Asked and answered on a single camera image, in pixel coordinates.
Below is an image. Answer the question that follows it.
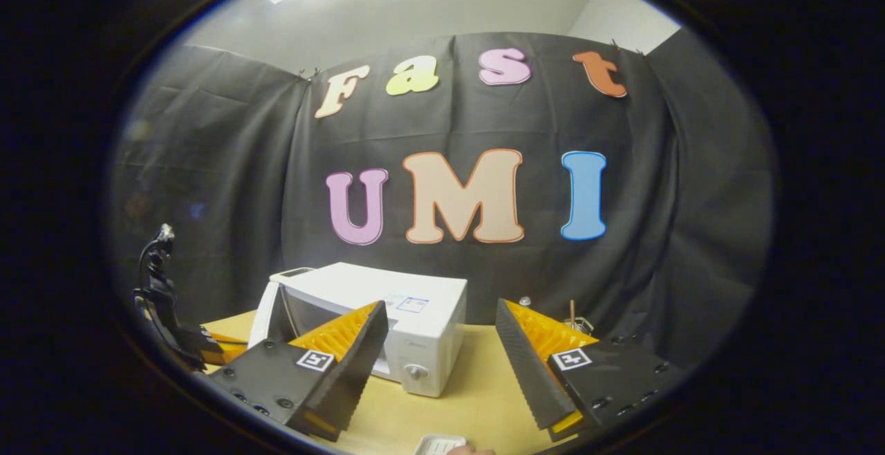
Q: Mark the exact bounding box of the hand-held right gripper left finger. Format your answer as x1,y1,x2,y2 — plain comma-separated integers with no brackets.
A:
194,301,389,443

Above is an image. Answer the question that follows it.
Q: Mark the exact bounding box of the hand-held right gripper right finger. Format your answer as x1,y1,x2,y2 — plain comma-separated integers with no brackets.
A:
494,299,692,442

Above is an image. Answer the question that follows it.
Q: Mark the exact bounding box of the white microwave oven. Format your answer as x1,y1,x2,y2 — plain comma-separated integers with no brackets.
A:
248,262,468,398

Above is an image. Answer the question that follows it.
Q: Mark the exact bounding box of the white rectangular plate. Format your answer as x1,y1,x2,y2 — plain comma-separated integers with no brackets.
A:
413,434,467,455

